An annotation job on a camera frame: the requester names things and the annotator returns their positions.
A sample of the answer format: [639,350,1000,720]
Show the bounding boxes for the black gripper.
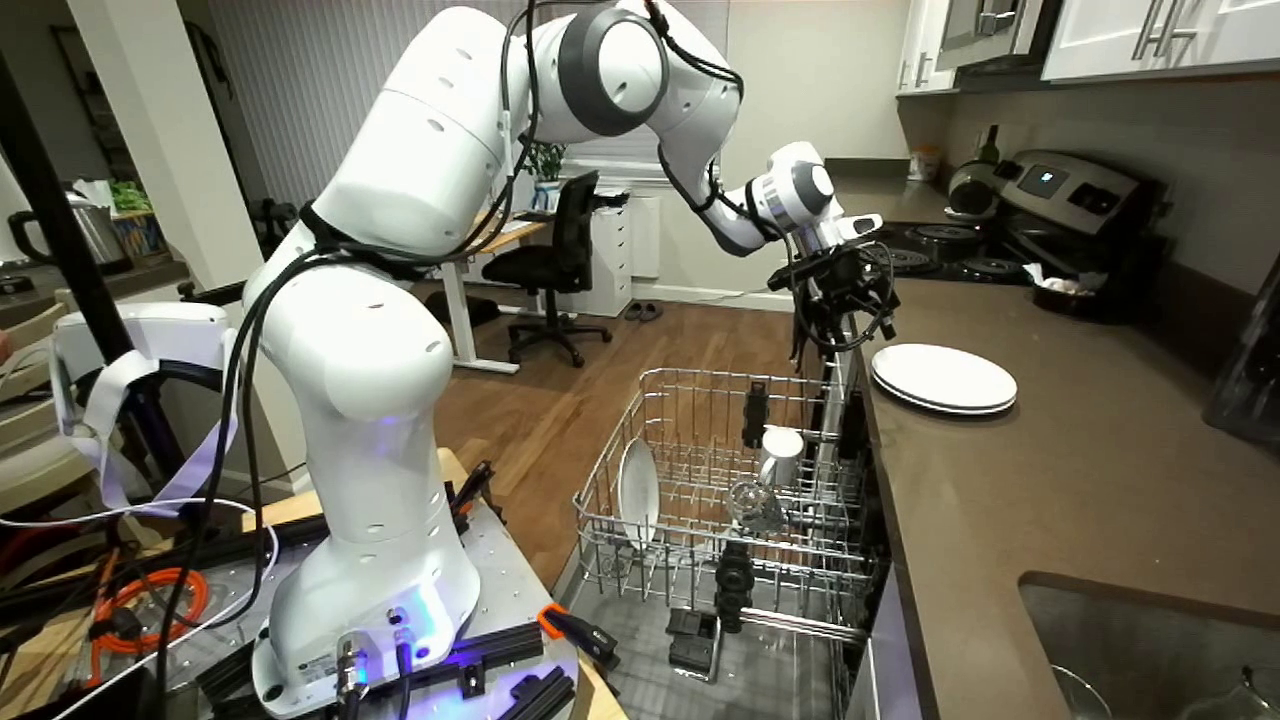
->
[770,235,901,382]

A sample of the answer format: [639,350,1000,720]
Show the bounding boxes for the white round plate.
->
[873,376,1025,420]
[873,340,1021,412]
[614,431,665,552]

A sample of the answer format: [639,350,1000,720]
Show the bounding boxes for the black plastic rack fitting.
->
[740,376,778,450]
[711,535,761,631]

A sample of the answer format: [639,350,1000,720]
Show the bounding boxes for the white ceramic mug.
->
[756,420,812,493]

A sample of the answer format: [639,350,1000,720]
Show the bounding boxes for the clear ribbed glass cup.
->
[730,476,791,535]

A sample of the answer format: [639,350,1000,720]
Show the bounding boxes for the dark kettle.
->
[940,120,1012,221]

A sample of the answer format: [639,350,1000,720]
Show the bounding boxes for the white drawer unit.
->
[583,183,670,320]

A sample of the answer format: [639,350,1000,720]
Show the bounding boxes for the black shallow tray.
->
[1025,257,1139,326]

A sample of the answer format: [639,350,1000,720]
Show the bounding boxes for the black and steel stove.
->
[873,147,1175,324]

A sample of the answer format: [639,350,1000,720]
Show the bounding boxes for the black office chair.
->
[479,168,634,373]

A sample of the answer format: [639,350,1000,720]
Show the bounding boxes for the grey sink base cabinet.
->
[854,555,936,720]

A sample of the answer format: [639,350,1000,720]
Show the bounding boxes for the white upper kitchen cabinets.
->
[891,0,1280,97]

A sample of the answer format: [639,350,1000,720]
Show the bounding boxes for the steel robot cart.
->
[0,445,634,720]

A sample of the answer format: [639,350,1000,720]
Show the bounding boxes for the steel kitchen sink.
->
[1015,573,1280,720]

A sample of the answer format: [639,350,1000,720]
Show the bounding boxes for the black clamp bar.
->
[443,619,579,720]

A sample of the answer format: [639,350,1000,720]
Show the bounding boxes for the black metal pole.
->
[0,53,185,493]

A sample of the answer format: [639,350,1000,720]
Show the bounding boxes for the wire dishwasher rack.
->
[568,364,891,642]

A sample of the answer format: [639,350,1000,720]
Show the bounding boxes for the orange handled black clamp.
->
[538,601,626,672]

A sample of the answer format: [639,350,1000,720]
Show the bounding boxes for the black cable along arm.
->
[455,0,778,263]

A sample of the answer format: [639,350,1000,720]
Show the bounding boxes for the white box with strap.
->
[50,301,246,522]

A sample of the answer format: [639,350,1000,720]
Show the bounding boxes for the orange cable coil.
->
[87,564,216,661]

